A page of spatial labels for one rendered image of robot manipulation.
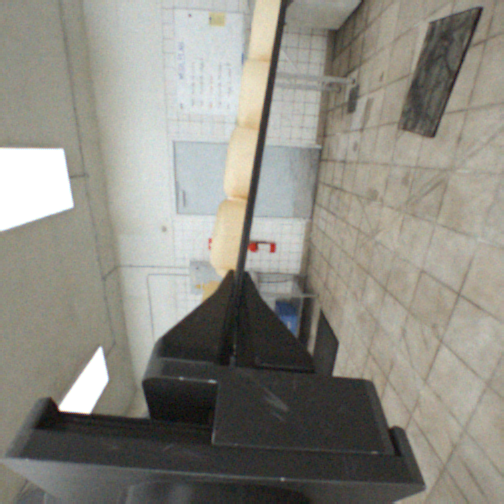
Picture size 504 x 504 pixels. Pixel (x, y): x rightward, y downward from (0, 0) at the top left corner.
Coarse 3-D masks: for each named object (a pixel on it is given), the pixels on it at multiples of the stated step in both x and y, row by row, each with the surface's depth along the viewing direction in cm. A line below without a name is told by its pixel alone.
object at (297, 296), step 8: (256, 280) 386; (296, 280) 398; (296, 288) 387; (272, 296) 351; (280, 296) 351; (288, 296) 352; (296, 296) 353; (304, 296) 353; (312, 296) 354; (296, 304) 385; (296, 312) 384; (296, 328) 381; (296, 336) 380
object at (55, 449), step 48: (48, 432) 6; (96, 432) 6; (144, 432) 7; (192, 432) 7; (48, 480) 6; (96, 480) 6; (144, 480) 6; (192, 480) 6; (240, 480) 6; (288, 480) 6; (336, 480) 6; (384, 480) 6
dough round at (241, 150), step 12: (240, 132) 17; (252, 132) 18; (240, 144) 17; (252, 144) 17; (228, 156) 17; (240, 156) 17; (252, 156) 17; (228, 168) 17; (240, 168) 17; (228, 180) 18; (240, 180) 18; (228, 192) 19; (240, 192) 18
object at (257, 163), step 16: (272, 48) 16; (272, 64) 16; (272, 80) 16; (272, 96) 16; (256, 144) 15; (256, 160) 15; (256, 176) 15; (256, 192) 15; (240, 240) 14; (240, 256) 14; (240, 272) 14; (240, 288) 14; (224, 352) 13
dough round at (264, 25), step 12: (264, 0) 19; (276, 0) 19; (264, 12) 19; (276, 12) 19; (252, 24) 19; (264, 24) 19; (252, 36) 19; (264, 36) 19; (252, 48) 20; (264, 48) 20; (264, 60) 20
